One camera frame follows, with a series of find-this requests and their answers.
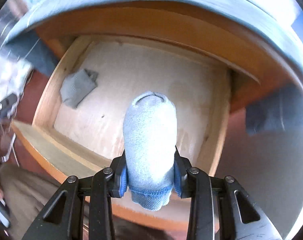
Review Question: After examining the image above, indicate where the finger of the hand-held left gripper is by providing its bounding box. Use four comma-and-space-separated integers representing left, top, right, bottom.
0, 94, 18, 120

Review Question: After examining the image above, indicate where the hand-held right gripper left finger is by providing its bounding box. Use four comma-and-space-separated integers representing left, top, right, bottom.
22, 155, 128, 240

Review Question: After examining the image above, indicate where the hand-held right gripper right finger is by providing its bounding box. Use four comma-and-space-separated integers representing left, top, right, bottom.
173, 146, 283, 240

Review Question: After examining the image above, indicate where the honeycomb patterned underwear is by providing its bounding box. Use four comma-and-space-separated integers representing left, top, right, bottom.
0, 47, 33, 110

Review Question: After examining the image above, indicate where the light blue sock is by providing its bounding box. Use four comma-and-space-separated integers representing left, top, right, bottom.
123, 91, 177, 212

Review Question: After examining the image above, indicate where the wooden drawer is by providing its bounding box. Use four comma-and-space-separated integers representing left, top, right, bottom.
12, 34, 232, 228

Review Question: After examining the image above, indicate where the grey underwear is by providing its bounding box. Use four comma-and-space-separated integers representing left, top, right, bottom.
60, 69, 99, 109

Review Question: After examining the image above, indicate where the wooden nightstand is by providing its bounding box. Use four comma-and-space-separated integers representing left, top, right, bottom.
33, 0, 303, 113

